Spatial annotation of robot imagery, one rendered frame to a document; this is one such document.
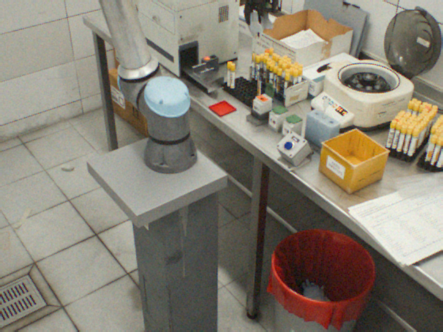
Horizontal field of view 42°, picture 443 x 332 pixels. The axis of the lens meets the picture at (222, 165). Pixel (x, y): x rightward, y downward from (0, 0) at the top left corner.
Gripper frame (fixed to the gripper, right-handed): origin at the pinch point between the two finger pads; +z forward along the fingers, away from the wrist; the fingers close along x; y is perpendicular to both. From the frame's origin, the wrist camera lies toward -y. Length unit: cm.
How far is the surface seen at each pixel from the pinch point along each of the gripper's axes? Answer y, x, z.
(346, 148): 39.9, 3.6, 22.3
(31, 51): -161, -22, 66
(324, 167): 41.5, -6.8, 23.7
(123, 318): -11, -53, 114
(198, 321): 24, -40, 88
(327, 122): 32.3, 1.9, 16.5
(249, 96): -2.3, 0.5, 24.1
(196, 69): -23.0, -7.1, 20.9
